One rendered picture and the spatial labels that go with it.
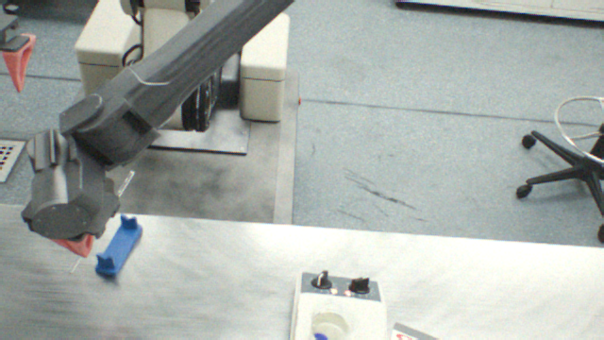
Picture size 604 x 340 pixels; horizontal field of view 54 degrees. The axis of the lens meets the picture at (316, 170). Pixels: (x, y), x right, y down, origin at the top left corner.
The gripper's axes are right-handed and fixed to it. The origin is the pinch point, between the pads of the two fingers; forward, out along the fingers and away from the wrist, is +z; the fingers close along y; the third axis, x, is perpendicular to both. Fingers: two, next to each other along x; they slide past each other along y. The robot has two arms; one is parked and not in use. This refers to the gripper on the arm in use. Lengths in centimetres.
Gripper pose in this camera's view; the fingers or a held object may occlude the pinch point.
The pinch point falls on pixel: (84, 249)
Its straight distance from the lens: 86.9
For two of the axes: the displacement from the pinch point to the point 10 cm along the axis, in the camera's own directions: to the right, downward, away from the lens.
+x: 2.0, -6.8, 7.1
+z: -1.0, 7.1, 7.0
